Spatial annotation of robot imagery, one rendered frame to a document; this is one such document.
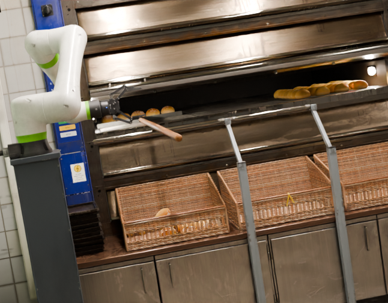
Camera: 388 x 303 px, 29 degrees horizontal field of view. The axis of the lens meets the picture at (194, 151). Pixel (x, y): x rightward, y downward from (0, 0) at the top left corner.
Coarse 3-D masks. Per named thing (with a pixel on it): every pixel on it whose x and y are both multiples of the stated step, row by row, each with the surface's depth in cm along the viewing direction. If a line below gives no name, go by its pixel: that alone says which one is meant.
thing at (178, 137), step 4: (140, 120) 463; (144, 120) 439; (148, 120) 427; (148, 124) 412; (152, 124) 395; (156, 124) 383; (156, 128) 373; (160, 128) 358; (164, 128) 350; (160, 132) 360; (164, 132) 341; (168, 132) 328; (172, 132) 319; (168, 136) 331; (172, 136) 313; (176, 136) 304; (180, 136) 304; (176, 140) 305; (180, 140) 305
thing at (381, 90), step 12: (324, 96) 449; (336, 96) 449; (348, 96) 450; (360, 96) 451; (252, 108) 442; (264, 108) 443; (276, 108) 444; (180, 120) 437; (192, 120) 438; (204, 120) 439; (108, 132) 431; (120, 132) 432; (132, 132) 433
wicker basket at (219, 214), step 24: (120, 192) 431; (144, 192) 433; (168, 192) 434; (192, 192) 436; (216, 192) 413; (120, 216) 396; (144, 216) 430; (168, 216) 390; (192, 216) 392; (216, 216) 394; (144, 240) 389; (168, 240) 391
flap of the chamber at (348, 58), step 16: (384, 48) 436; (288, 64) 428; (304, 64) 429; (320, 64) 441; (192, 80) 421; (208, 80) 425; (224, 80) 437; (96, 96) 414; (112, 96) 423; (128, 96) 435
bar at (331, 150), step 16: (256, 112) 406; (272, 112) 406; (288, 112) 408; (176, 128) 399; (192, 128) 401; (320, 128) 400; (240, 160) 386; (336, 160) 390; (240, 176) 383; (336, 176) 390; (336, 192) 391; (336, 208) 392; (336, 224) 396; (256, 240) 387; (256, 256) 388; (256, 272) 388; (352, 272) 396; (256, 288) 389; (352, 288) 397
